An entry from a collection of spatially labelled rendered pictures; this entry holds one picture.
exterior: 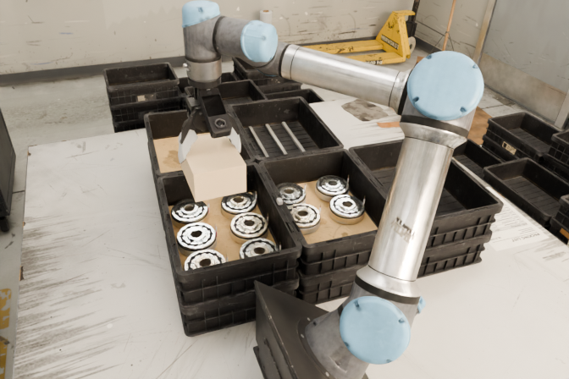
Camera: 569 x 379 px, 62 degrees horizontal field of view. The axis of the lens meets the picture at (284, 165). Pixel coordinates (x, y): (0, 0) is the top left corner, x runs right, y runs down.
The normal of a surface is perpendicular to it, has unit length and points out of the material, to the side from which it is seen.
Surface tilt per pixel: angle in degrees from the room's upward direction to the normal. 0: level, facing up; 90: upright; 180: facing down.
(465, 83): 50
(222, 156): 0
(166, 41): 90
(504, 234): 0
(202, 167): 0
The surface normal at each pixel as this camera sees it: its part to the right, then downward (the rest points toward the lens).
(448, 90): -0.26, -0.16
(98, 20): 0.38, 0.52
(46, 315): 0.04, -0.83
